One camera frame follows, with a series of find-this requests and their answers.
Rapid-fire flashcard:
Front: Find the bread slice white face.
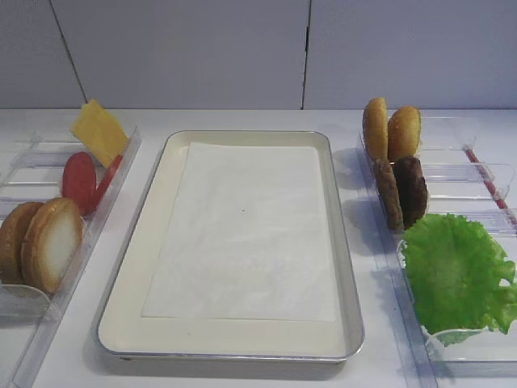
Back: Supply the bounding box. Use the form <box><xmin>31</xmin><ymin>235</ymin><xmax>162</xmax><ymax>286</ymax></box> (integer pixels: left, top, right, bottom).
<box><xmin>21</xmin><ymin>197</ymin><xmax>83</xmax><ymax>295</ymax></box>

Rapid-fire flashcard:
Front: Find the brown meat patty left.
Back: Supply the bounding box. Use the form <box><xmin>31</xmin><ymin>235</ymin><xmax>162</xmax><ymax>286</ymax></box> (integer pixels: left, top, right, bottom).
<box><xmin>374</xmin><ymin>159</ymin><xmax>404</xmax><ymax>231</ymax></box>

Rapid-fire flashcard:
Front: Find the thin red tomato slice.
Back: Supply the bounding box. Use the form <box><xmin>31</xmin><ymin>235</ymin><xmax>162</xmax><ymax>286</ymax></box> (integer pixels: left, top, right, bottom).
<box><xmin>90</xmin><ymin>154</ymin><xmax>123</xmax><ymax>213</ymax></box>

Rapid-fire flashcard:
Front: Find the dark meat patty right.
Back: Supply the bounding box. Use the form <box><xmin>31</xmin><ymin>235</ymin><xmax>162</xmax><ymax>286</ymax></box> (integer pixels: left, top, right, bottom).
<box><xmin>393</xmin><ymin>156</ymin><xmax>428</xmax><ymax>230</ymax></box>

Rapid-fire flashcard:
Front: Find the yellow cheese slice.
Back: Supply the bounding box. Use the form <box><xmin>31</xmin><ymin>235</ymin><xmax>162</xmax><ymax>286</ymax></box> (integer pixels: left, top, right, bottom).
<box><xmin>71</xmin><ymin>99</ymin><xmax>129</xmax><ymax>168</ymax></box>

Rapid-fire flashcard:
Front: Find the green lettuce leaf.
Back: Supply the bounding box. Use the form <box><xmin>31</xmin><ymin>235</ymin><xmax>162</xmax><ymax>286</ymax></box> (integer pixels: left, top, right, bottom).
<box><xmin>401</xmin><ymin>214</ymin><xmax>516</xmax><ymax>335</ymax></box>

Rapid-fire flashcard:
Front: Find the brown bread slice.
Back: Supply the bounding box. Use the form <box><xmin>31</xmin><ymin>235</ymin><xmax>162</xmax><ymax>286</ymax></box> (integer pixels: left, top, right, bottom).
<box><xmin>1</xmin><ymin>202</ymin><xmax>43</xmax><ymax>285</ymax></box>

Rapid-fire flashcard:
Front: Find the white paper sheet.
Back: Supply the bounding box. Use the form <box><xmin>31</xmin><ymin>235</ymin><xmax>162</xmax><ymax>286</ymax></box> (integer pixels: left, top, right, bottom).
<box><xmin>142</xmin><ymin>142</ymin><xmax>336</xmax><ymax>322</ymax></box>

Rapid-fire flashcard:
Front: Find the golden bun left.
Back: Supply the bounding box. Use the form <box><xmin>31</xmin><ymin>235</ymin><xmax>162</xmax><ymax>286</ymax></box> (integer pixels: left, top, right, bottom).
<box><xmin>362</xmin><ymin>97</ymin><xmax>389</xmax><ymax>159</ymax></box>

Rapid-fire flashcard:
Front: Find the golden bun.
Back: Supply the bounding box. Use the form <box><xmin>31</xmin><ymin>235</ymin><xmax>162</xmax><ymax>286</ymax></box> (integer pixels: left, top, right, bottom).
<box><xmin>388</xmin><ymin>105</ymin><xmax>422</xmax><ymax>162</ymax></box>
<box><xmin>362</xmin><ymin>97</ymin><xmax>389</xmax><ymax>159</ymax></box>

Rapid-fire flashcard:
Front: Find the golden bun right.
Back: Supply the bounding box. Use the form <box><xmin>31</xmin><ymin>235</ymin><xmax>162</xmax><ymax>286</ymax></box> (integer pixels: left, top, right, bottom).
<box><xmin>388</xmin><ymin>105</ymin><xmax>422</xmax><ymax>162</ymax></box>

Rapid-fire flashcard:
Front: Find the clear acrylic right rack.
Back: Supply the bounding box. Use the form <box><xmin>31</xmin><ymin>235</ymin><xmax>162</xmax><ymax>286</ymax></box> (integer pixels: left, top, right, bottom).
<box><xmin>356</xmin><ymin>117</ymin><xmax>516</xmax><ymax>387</ymax></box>

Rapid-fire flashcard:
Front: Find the clear acrylic rack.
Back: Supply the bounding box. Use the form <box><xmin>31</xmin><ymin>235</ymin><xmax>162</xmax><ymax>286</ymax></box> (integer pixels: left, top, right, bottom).
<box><xmin>356</xmin><ymin>117</ymin><xmax>516</xmax><ymax>387</ymax></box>
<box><xmin>1</xmin><ymin>129</ymin><xmax>141</xmax><ymax>387</ymax></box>

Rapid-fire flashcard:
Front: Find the cream metal baking tray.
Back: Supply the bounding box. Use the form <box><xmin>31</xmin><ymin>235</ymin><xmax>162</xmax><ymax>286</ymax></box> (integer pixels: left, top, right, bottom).
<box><xmin>98</xmin><ymin>131</ymin><xmax>364</xmax><ymax>364</ymax></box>

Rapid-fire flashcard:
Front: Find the clear acrylic left rack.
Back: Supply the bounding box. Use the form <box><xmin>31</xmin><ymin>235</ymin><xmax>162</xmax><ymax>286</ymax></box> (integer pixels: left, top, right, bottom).
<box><xmin>1</xmin><ymin>129</ymin><xmax>141</xmax><ymax>387</ymax></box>

